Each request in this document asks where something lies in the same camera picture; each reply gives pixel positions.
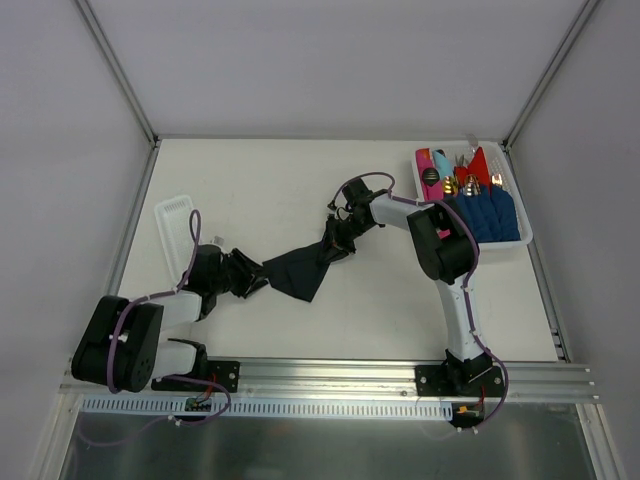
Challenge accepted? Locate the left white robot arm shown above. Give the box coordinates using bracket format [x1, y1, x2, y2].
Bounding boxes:
[71, 244, 267, 393]

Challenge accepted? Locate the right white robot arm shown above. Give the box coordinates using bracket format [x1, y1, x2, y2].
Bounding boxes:
[318, 178, 493, 396]

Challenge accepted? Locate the cyan rolled napkin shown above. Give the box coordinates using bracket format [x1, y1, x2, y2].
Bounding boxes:
[432, 149, 454, 181]

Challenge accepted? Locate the red rolled napkin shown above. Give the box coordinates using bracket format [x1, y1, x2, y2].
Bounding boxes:
[454, 147, 491, 187]

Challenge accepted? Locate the small white utensil tray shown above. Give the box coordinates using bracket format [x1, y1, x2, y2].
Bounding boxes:
[154, 195, 194, 284]

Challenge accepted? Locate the large white basket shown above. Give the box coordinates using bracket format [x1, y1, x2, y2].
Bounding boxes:
[411, 142, 533, 251]

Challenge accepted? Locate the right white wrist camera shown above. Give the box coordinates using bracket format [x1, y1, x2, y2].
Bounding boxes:
[327, 199, 350, 220]

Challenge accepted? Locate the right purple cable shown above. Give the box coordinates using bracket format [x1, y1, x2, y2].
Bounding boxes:
[327, 172, 510, 435]

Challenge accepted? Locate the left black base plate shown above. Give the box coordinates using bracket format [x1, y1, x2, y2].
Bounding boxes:
[151, 358, 241, 393]

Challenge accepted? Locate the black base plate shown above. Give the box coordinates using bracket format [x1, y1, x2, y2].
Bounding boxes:
[151, 358, 241, 393]
[414, 364, 506, 398]

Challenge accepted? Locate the aluminium mounting rail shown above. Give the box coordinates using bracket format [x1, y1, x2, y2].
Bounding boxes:
[58, 353, 600, 404]

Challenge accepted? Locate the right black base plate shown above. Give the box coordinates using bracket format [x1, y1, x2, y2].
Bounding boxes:
[414, 364, 506, 398]

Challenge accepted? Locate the white slotted cable duct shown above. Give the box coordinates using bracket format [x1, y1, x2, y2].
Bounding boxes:
[81, 395, 453, 422]

